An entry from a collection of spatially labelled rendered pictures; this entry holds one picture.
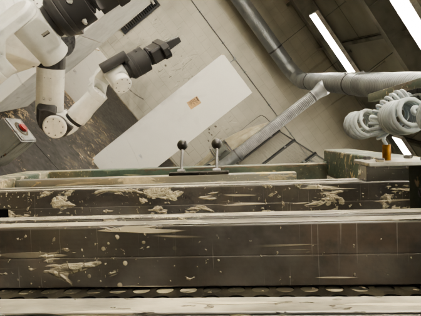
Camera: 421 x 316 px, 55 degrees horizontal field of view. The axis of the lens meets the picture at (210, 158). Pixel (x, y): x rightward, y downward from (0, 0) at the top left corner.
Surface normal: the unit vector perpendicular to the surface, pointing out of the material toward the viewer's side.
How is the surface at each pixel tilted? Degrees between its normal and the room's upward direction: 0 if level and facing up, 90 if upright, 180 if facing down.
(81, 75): 90
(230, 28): 90
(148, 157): 90
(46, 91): 90
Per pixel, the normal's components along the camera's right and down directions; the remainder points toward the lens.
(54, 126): 0.14, 0.32
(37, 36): 0.41, 0.60
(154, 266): -0.07, 0.05
